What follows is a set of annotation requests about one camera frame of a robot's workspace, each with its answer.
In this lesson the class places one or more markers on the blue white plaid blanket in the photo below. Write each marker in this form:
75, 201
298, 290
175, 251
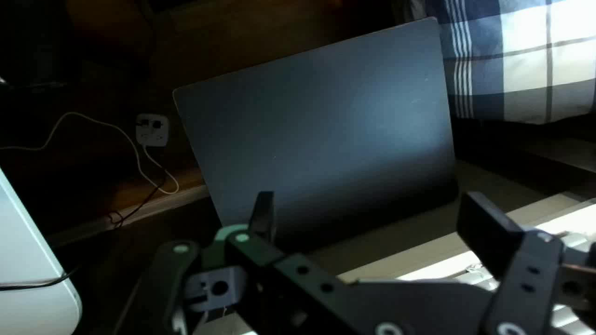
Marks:
522, 61

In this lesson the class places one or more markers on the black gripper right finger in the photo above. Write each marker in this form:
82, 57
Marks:
527, 271

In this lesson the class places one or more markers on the white wall charger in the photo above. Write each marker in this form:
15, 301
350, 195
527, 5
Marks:
151, 128

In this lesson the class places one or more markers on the dark grey side table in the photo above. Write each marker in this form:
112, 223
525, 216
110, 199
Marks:
322, 136

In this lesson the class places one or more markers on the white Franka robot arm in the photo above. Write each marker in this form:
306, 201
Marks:
28, 271

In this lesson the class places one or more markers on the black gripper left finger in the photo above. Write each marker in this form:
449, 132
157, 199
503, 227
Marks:
248, 260

